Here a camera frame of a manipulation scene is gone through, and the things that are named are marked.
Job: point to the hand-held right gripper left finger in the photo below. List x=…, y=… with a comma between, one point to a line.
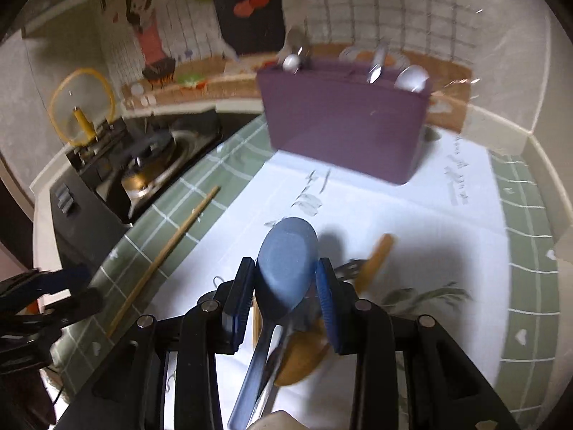
x=241, y=304

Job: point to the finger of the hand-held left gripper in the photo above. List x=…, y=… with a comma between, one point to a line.
x=80, y=304
x=67, y=277

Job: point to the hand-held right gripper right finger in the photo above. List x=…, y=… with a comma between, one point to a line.
x=331, y=304

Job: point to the wooden chopstick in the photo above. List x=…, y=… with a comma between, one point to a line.
x=258, y=327
x=165, y=253

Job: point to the wooden spoon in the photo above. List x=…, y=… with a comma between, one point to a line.
x=304, y=358

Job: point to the blue spoon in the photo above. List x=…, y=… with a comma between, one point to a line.
x=286, y=264

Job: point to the purple utensil holder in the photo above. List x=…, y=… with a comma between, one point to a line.
x=340, y=121

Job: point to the small white spoon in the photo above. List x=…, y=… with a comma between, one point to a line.
x=291, y=62

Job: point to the black metal spoon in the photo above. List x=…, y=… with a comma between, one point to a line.
x=296, y=42

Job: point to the grey stove knob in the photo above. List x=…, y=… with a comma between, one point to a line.
x=64, y=192
x=68, y=204

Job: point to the black gas stove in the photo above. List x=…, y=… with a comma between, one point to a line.
x=98, y=197

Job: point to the green checked tablecloth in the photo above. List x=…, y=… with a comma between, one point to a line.
x=403, y=233

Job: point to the small stove burner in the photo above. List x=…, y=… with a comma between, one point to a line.
x=98, y=143

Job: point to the large stove burner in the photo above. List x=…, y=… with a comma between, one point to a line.
x=152, y=165

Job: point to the glass pot lid yellow rim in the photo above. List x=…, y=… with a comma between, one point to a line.
x=67, y=98

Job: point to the cartoon couple wall poster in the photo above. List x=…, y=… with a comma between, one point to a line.
x=358, y=4

